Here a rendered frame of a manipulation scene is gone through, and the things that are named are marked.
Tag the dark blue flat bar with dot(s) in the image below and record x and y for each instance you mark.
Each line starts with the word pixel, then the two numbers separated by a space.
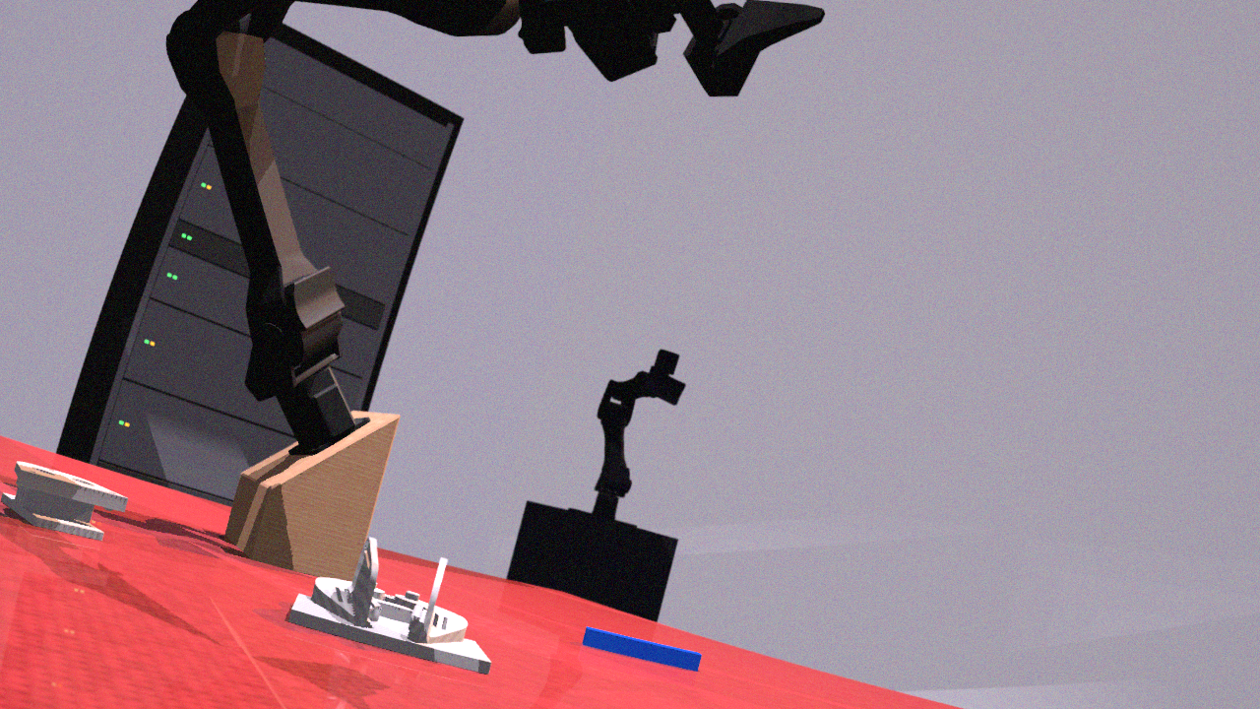
pixel 642 649

